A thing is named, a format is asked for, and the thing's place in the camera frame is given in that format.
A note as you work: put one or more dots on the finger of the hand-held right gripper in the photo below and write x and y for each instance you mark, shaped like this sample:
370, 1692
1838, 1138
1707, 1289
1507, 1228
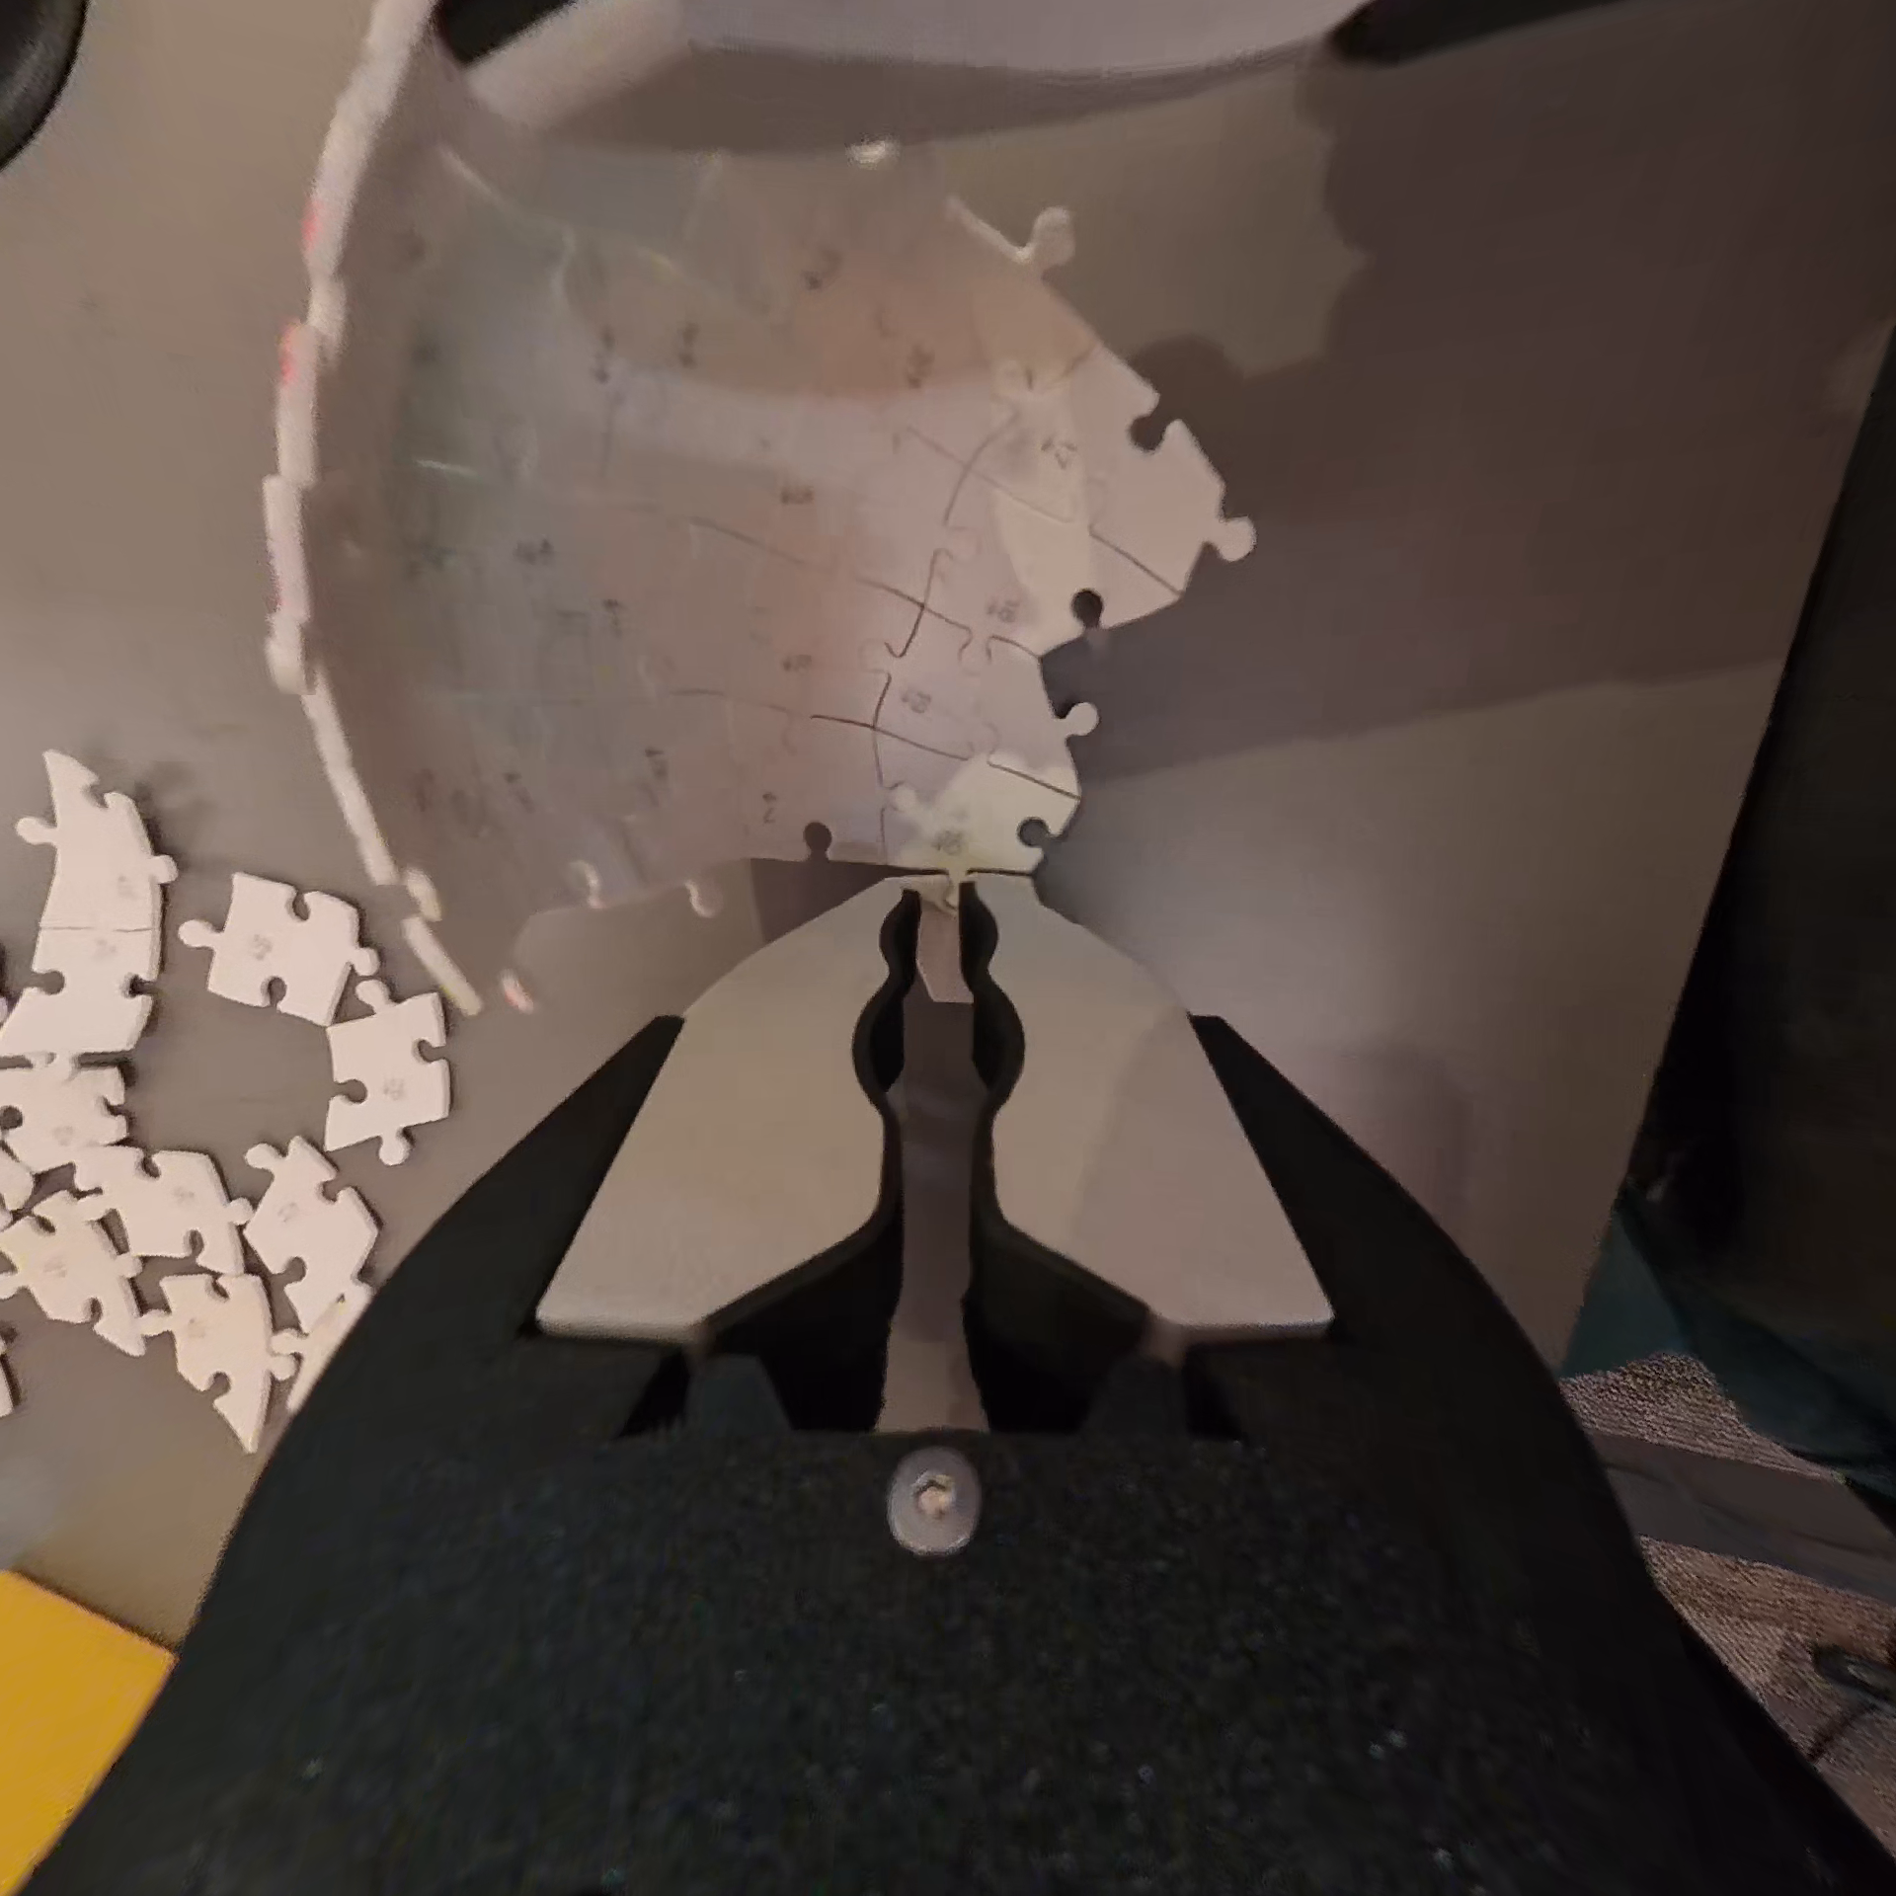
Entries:
891, 31

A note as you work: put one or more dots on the group of puzzle pieces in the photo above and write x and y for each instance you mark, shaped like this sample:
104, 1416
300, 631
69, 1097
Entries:
282, 948

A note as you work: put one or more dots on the black round puzzle stand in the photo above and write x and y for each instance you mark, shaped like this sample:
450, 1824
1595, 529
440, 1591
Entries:
31, 75

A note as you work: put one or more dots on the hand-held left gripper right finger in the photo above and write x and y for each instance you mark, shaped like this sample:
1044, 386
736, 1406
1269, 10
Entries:
1140, 1170

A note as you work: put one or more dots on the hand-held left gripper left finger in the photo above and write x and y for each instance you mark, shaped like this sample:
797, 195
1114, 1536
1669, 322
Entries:
725, 1170

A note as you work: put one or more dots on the partly built puzzle ball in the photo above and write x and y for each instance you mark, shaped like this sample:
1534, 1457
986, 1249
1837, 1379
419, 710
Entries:
712, 517

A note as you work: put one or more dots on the yellow box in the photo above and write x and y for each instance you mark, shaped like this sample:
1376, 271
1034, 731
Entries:
59, 1718

